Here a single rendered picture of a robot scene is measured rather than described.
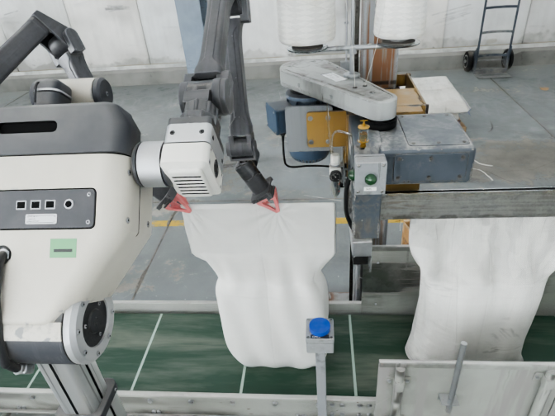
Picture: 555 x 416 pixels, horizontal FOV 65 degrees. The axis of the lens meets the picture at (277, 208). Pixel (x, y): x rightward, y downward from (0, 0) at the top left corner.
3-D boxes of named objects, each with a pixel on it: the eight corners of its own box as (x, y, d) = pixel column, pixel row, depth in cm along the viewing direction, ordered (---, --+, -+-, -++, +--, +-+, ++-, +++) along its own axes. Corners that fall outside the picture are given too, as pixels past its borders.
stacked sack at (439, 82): (388, 102, 436) (389, 87, 428) (385, 89, 471) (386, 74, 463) (458, 101, 425) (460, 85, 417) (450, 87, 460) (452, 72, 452)
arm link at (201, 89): (181, 108, 89) (206, 106, 88) (187, 70, 93) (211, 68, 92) (195, 135, 97) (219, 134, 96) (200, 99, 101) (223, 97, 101)
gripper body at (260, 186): (274, 180, 140) (261, 162, 137) (271, 197, 131) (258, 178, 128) (257, 188, 142) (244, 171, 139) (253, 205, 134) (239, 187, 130)
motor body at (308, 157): (288, 166, 158) (283, 99, 145) (290, 148, 171) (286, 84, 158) (330, 165, 157) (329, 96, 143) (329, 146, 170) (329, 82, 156)
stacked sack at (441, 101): (394, 118, 399) (395, 103, 391) (390, 102, 436) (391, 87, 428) (470, 117, 390) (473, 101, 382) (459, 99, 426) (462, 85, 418)
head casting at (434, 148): (352, 239, 123) (354, 142, 106) (347, 194, 143) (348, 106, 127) (463, 238, 119) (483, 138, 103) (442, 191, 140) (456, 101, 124)
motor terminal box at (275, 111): (276, 143, 151) (274, 110, 144) (266, 133, 159) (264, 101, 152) (298, 138, 153) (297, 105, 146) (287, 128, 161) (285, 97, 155)
